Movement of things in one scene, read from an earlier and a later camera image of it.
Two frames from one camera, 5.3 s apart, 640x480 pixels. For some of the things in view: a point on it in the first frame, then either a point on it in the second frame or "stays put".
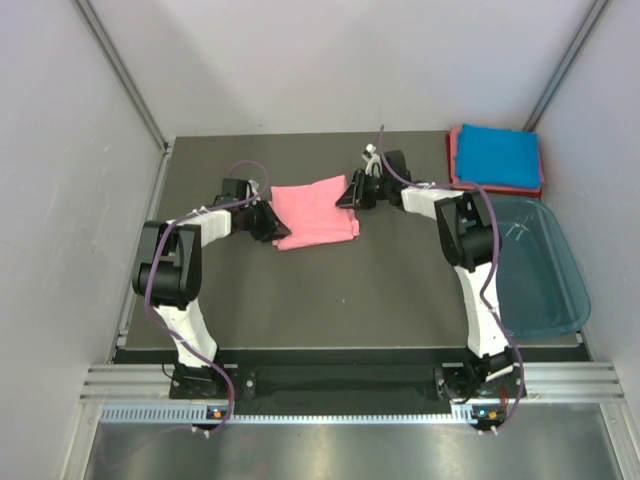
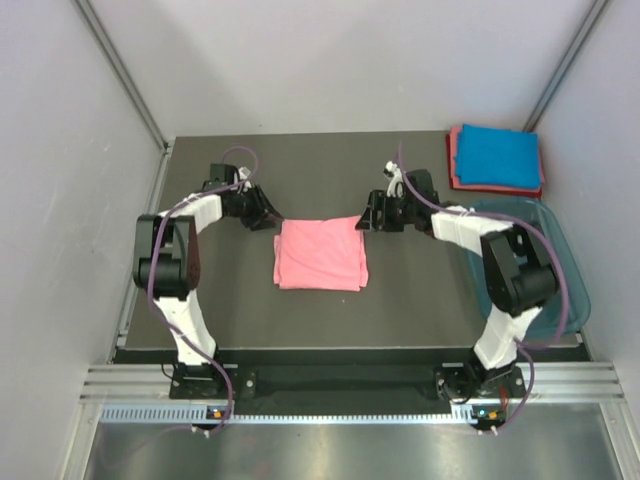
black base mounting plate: [344, 383] stays put
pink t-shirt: [311, 214] -> [321, 254]
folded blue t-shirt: [498, 156] stays put
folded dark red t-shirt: [516, 193] stays put
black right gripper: [356, 195] -> [378, 201]
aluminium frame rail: [574, 380] stays put
